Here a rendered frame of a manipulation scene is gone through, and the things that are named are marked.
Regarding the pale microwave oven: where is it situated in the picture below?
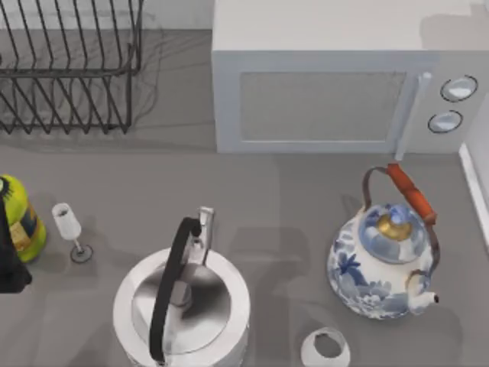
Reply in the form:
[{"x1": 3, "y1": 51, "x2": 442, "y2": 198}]
[{"x1": 212, "y1": 0, "x2": 489, "y2": 155}]

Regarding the blue and white teapot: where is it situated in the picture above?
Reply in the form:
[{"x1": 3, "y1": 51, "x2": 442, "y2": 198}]
[{"x1": 327, "y1": 163, "x2": 442, "y2": 320}]

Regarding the white wine glass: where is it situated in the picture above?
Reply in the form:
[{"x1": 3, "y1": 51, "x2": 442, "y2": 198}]
[{"x1": 51, "y1": 203, "x2": 94, "y2": 264}]

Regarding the white cup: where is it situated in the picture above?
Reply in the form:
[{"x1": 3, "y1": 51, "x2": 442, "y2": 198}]
[{"x1": 300, "y1": 327, "x2": 351, "y2": 367}]

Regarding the round microwave knob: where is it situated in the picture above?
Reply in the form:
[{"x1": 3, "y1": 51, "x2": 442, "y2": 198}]
[
  {"x1": 440, "y1": 75, "x2": 479, "y2": 102},
  {"x1": 427, "y1": 109, "x2": 465, "y2": 135}
]

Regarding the yellow green bottle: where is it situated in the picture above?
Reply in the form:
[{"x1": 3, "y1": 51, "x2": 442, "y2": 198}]
[{"x1": 0, "y1": 174, "x2": 48, "y2": 264}]

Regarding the steel kettle with black handle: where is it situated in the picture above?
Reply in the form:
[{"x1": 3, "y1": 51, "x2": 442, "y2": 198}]
[{"x1": 112, "y1": 206, "x2": 251, "y2": 367}]

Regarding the dark wire dish rack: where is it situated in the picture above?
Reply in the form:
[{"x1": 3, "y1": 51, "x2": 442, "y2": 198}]
[{"x1": 0, "y1": 0, "x2": 145, "y2": 135}]

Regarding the microwave door handle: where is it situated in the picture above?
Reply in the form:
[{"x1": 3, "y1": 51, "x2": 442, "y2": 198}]
[{"x1": 393, "y1": 72, "x2": 432, "y2": 161}]

